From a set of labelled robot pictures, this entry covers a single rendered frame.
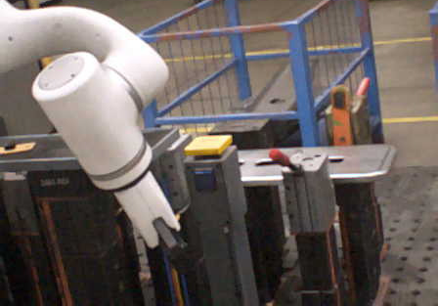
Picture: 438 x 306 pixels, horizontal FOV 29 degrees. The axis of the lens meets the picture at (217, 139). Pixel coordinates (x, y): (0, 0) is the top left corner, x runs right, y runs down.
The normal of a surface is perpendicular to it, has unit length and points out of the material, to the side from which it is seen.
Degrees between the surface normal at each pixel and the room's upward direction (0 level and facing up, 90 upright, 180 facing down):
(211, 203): 90
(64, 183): 90
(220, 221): 90
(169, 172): 90
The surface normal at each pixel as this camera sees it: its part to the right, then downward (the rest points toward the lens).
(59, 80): -0.38, -0.68
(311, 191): -0.34, 0.33
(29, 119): 0.92, 0.03
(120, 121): 0.76, 0.13
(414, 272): -0.16, -0.94
